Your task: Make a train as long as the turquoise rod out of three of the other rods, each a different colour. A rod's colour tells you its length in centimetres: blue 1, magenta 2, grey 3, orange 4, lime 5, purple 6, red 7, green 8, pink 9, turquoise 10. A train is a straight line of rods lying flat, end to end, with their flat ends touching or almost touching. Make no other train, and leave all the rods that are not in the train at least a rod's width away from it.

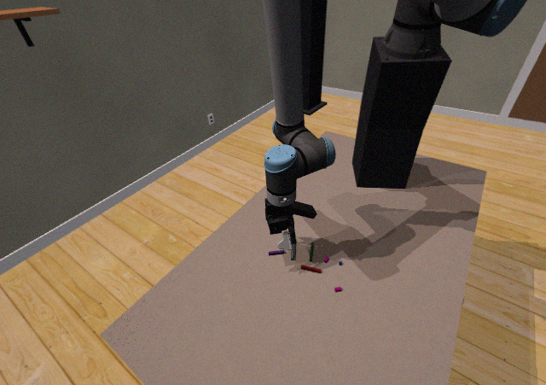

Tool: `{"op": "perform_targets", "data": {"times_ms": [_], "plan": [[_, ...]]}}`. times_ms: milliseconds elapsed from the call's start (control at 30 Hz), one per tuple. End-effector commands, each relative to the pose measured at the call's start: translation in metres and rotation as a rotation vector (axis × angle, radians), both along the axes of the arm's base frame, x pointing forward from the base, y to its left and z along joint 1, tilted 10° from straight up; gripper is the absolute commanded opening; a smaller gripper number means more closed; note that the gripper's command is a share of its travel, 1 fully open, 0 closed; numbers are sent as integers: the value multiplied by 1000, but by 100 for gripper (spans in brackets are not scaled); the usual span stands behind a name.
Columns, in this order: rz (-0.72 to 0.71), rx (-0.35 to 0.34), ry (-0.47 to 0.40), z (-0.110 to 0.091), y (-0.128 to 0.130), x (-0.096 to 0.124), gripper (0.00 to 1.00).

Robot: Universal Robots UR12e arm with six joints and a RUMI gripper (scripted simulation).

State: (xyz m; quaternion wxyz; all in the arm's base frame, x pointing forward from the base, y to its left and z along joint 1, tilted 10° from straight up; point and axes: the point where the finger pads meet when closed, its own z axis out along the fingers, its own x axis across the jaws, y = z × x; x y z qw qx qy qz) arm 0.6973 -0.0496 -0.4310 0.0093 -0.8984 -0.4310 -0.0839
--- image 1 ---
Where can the red rod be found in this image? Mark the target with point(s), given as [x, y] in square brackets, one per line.
[303, 267]

